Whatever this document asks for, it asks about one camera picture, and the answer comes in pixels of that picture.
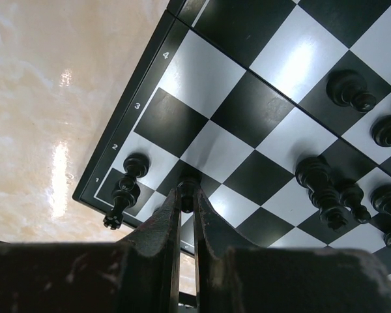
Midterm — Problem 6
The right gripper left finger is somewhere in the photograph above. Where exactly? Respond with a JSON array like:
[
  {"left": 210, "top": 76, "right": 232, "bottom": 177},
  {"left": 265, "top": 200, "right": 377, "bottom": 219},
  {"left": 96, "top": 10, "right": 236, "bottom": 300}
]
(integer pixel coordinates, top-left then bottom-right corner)
[{"left": 0, "top": 190, "right": 181, "bottom": 312}]

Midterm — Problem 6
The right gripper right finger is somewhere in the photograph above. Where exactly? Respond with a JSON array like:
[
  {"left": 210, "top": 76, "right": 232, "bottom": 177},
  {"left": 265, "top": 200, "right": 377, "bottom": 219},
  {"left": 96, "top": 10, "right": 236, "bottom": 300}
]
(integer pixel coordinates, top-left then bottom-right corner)
[{"left": 194, "top": 189, "right": 391, "bottom": 312}]

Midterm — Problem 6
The black chess rook piece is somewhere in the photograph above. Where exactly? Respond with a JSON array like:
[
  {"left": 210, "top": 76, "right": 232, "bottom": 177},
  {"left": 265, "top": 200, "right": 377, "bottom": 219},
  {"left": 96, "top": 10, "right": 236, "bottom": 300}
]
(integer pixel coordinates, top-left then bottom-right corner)
[{"left": 103, "top": 175, "right": 141, "bottom": 230}]

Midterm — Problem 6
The black chess pawn piece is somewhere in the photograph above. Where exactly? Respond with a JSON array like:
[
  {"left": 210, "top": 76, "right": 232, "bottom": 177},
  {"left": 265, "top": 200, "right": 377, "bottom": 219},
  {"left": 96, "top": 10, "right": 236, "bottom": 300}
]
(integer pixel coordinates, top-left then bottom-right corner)
[
  {"left": 177, "top": 175, "right": 201, "bottom": 213},
  {"left": 119, "top": 153, "right": 150, "bottom": 191}
]

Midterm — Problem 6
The black white chess board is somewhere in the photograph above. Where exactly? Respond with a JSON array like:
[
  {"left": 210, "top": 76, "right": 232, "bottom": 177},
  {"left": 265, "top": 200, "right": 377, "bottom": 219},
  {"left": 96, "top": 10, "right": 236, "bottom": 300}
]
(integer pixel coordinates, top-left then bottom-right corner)
[{"left": 73, "top": 1, "right": 391, "bottom": 279}]

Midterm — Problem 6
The black chess king piece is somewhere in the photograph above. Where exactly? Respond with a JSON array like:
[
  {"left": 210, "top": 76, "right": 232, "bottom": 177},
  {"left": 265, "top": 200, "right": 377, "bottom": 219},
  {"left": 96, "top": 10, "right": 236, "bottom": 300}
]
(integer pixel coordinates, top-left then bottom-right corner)
[{"left": 295, "top": 156, "right": 348, "bottom": 231}]

